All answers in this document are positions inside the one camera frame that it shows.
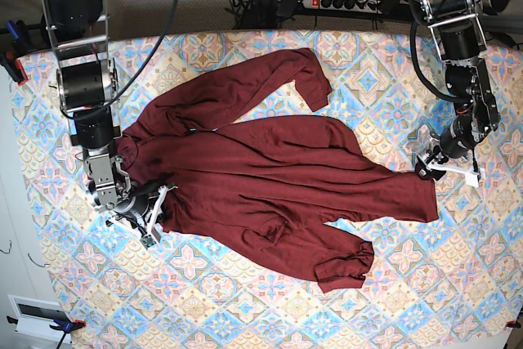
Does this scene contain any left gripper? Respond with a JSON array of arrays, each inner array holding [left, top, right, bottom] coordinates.
[[415, 118, 484, 188]]

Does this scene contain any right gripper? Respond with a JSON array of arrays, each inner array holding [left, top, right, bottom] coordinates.
[[105, 179, 177, 249]]

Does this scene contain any maroon long-sleeve t-shirt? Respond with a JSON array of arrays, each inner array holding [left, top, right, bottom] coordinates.
[[116, 48, 438, 292]]

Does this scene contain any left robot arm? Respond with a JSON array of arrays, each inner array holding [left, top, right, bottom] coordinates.
[[407, 0, 500, 187]]

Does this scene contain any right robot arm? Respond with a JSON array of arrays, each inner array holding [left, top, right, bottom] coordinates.
[[41, 0, 173, 248]]

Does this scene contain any patterned tile tablecloth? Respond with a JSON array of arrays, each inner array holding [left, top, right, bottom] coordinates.
[[8, 31, 522, 348]]

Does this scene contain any blue clamp lower left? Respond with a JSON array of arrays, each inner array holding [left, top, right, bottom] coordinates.
[[6, 316, 86, 348]]

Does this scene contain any blue clamp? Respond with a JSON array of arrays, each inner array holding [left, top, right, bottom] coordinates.
[[6, 20, 30, 56], [6, 316, 86, 348]]

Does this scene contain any white floor outlet box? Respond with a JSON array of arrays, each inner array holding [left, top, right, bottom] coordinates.
[[7, 294, 67, 342]]

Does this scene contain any white power strip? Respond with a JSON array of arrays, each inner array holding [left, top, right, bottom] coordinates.
[[302, 0, 379, 13]]

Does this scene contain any orange clamp lower right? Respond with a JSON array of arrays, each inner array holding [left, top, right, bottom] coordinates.
[[505, 320, 522, 329]]

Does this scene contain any orange black clamp upper left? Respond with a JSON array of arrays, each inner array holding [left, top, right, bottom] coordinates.
[[0, 51, 28, 86]]

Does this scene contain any blue clamp upper left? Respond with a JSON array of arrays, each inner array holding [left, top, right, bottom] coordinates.
[[6, 20, 30, 56]]

